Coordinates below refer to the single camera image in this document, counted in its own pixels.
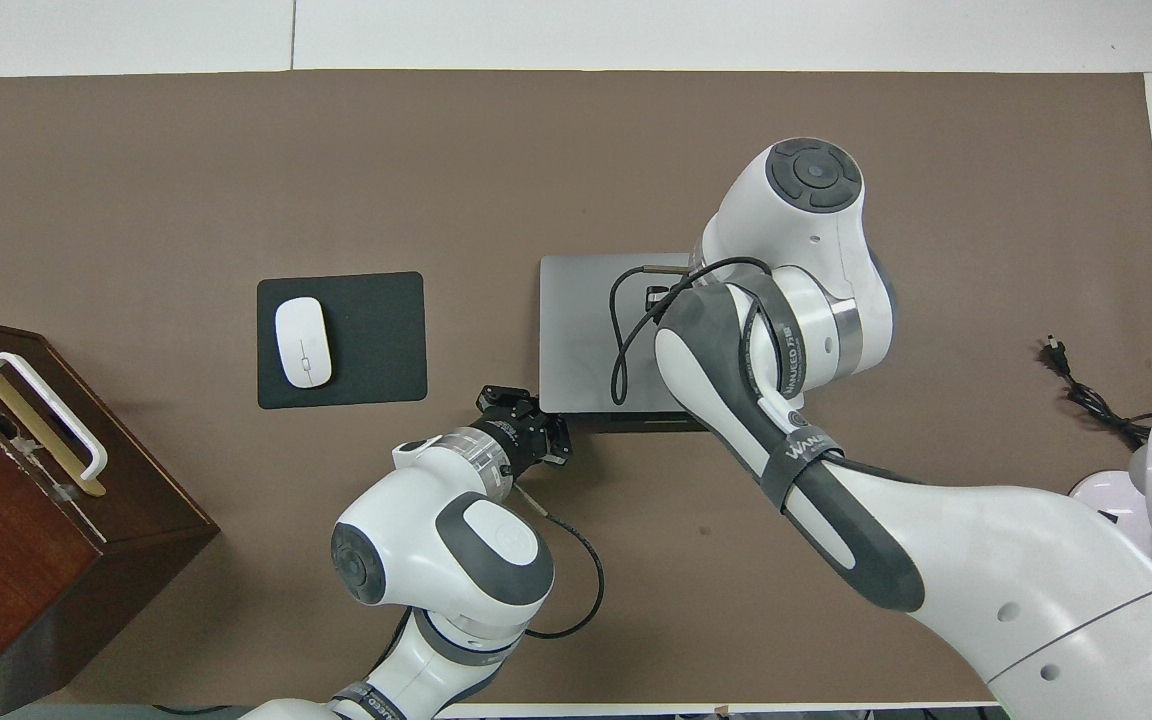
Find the white computer mouse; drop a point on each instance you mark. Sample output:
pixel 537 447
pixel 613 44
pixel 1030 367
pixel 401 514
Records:
pixel 302 342

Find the black mouse pad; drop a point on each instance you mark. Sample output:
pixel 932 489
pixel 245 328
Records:
pixel 376 340

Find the dark brown wooden box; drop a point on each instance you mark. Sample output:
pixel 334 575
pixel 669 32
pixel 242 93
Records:
pixel 6 560

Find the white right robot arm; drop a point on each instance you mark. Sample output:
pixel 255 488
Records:
pixel 936 540

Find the grey aluminium laptop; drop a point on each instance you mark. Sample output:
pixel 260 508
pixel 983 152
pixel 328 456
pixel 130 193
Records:
pixel 581 330

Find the brown table mat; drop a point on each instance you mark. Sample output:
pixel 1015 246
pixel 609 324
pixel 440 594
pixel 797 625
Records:
pixel 236 170

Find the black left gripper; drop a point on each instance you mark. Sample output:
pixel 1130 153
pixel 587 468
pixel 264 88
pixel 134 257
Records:
pixel 516 440

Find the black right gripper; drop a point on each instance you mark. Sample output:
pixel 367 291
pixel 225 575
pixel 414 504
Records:
pixel 660 296

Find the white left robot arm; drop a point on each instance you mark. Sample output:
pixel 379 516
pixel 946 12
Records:
pixel 436 560

